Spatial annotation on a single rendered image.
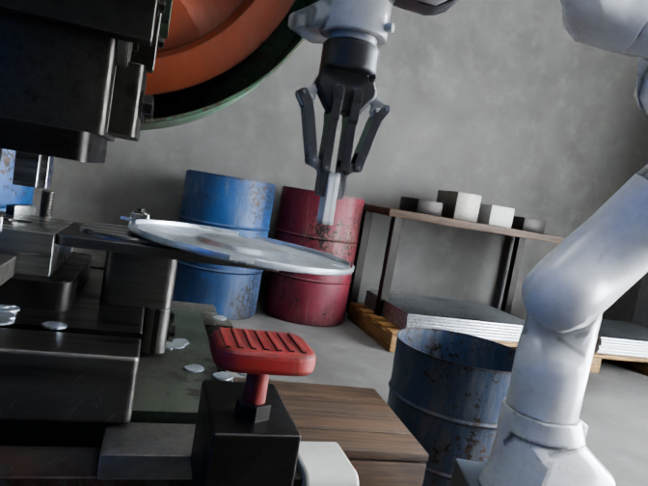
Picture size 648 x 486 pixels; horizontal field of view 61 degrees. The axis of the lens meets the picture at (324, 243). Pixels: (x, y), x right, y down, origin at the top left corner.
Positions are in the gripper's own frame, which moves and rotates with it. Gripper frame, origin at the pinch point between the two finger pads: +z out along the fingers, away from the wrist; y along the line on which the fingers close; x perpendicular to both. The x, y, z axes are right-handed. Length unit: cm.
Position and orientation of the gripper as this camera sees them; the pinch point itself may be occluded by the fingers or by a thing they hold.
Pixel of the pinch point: (328, 198)
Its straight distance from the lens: 73.2
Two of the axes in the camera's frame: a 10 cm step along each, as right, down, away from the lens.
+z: -1.5, 9.8, 0.9
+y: 9.5, 1.2, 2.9
